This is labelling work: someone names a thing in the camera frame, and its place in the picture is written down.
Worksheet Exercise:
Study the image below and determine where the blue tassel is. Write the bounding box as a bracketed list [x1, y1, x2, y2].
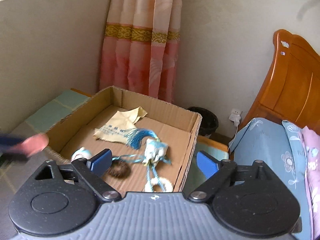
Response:
[124, 128, 159, 150]

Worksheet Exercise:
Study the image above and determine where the pink floral quilt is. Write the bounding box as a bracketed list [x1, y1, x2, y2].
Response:
[302, 126, 320, 239]

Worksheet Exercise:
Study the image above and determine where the brown fuzzy hair tie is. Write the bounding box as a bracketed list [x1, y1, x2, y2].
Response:
[106, 160, 132, 180]

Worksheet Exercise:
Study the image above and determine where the cream cloth pouch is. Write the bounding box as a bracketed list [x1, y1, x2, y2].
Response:
[93, 107, 147, 144]

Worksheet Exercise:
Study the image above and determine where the cardboard box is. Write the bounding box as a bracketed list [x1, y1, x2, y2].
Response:
[47, 87, 202, 194]

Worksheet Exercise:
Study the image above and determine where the wooden headboard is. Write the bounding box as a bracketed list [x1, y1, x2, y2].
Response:
[240, 29, 320, 133]

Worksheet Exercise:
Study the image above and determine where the black waste bin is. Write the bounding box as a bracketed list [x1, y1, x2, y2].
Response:
[187, 106, 219, 138]

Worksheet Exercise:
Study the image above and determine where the small white blue object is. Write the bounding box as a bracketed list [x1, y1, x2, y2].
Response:
[71, 147, 93, 162]

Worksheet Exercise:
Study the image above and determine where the white fuzzy hair tie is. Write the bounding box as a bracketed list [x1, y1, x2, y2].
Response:
[144, 176, 174, 193]

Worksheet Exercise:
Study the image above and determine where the white wall charger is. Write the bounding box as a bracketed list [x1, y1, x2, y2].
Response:
[229, 108, 242, 127]

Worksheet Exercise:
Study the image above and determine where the blue floral bedsheet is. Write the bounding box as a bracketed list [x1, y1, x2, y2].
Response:
[229, 118, 313, 239]

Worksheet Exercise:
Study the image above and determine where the grey teal checked blanket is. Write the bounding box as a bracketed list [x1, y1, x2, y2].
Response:
[1, 89, 91, 209]

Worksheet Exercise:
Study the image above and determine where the pink patterned curtain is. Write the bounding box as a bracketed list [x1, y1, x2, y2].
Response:
[99, 0, 182, 102]

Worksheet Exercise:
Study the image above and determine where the blue white brocade pouch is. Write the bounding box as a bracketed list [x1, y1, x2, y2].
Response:
[143, 138, 168, 166]

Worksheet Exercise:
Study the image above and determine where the pink soft insole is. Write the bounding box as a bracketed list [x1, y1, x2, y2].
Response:
[20, 133, 49, 157]

